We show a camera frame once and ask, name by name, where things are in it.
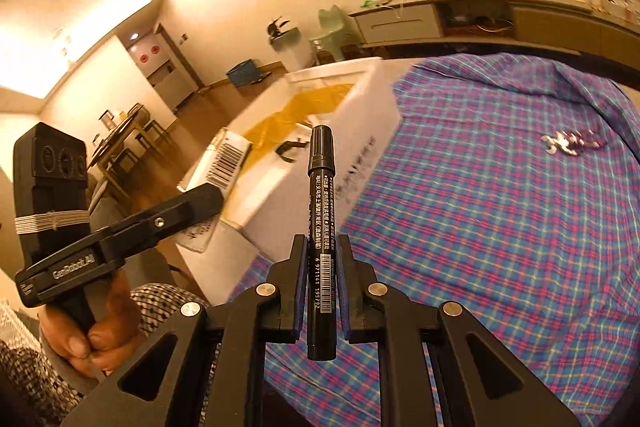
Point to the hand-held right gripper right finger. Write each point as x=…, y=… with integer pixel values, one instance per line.
x=346, y=292

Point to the black marker pen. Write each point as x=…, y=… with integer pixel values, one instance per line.
x=320, y=207

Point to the wooden dining table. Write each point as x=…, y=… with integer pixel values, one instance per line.
x=125, y=132

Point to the green child chair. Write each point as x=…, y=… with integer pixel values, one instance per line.
x=332, y=32

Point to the black clip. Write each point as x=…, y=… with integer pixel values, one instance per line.
x=290, y=149

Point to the person's left hand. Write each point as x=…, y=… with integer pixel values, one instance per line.
x=115, y=332

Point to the white box with small things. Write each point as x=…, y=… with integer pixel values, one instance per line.
x=617, y=4

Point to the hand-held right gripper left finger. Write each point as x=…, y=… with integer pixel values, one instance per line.
x=299, y=292

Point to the grey television cabinet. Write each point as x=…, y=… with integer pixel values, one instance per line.
x=500, y=17

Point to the blue plastic basket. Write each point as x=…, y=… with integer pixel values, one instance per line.
x=244, y=74

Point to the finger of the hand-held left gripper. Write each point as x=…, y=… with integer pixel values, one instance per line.
x=170, y=219

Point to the blue plaid cloth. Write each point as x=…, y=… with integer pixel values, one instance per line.
x=475, y=232

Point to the white foam box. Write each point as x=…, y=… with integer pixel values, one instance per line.
x=360, y=127

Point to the white trash bin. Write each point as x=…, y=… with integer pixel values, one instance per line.
x=290, y=47

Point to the room door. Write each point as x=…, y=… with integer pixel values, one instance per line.
x=165, y=67

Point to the white barcode packet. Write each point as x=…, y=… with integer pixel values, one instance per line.
x=227, y=159

